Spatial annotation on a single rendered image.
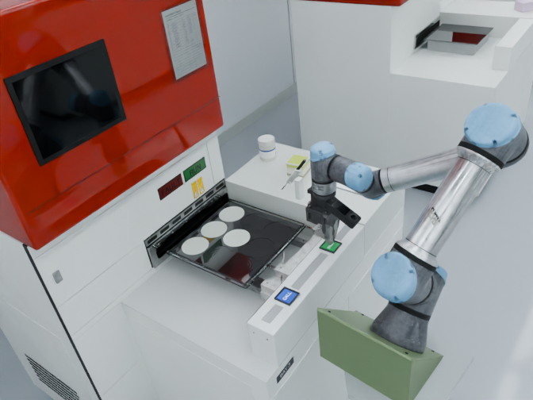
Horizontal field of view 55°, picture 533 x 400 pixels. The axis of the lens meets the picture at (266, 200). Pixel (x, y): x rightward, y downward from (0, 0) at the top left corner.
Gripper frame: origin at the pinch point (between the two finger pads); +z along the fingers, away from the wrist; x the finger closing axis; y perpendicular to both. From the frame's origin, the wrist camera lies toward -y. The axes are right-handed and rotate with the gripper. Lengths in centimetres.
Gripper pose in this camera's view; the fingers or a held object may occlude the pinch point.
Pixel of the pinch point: (332, 242)
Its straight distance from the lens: 168.2
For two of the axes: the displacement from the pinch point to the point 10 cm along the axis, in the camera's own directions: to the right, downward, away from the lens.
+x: -5.8, 5.2, -6.3
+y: -8.1, -2.6, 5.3
